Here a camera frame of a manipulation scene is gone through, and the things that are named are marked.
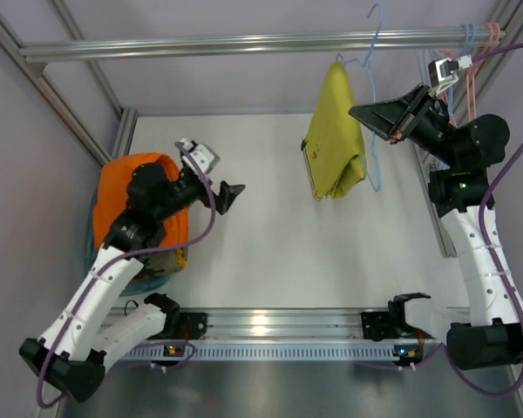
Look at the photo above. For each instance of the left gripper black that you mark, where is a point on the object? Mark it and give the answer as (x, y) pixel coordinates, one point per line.
(212, 193)

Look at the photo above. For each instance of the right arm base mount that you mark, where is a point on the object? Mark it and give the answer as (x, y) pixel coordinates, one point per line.
(380, 325)

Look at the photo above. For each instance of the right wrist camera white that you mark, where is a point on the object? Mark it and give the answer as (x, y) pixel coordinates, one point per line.
(443, 73)

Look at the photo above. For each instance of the pink spare hangers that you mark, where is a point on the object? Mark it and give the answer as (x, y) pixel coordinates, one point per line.
(484, 56)

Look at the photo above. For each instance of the orange garment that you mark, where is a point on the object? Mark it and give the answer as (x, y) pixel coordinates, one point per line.
(112, 196)

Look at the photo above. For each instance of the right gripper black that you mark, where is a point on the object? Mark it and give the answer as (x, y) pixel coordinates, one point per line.
(413, 117)

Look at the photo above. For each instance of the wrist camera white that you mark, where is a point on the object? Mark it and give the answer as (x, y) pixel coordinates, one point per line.
(443, 73)
(198, 157)

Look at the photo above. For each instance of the teal laundry basket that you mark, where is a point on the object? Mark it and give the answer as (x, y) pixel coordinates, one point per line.
(138, 285)

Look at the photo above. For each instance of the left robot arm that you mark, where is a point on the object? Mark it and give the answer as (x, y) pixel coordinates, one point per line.
(74, 354)

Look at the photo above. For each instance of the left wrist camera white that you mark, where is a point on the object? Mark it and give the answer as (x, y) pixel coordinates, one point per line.
(198, 157)

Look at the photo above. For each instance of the yellow-green trousers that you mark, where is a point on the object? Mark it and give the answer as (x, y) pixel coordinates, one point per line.
(333, 147)

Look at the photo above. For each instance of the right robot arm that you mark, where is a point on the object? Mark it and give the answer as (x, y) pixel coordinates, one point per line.
(491, 334)

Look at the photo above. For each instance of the top aluminium hanging rail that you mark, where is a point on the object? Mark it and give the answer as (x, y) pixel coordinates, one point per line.
(440, 37)

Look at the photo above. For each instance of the slotted grey cable duct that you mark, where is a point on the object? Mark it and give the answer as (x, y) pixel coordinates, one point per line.
(394, 351)

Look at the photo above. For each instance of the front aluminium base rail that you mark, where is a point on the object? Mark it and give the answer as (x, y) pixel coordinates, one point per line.
(286, 325)

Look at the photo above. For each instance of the light blue wire hanger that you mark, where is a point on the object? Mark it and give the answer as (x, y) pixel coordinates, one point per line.
(376, 178)

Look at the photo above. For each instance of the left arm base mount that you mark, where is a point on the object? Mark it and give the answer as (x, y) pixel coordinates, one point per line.
(187, 325)

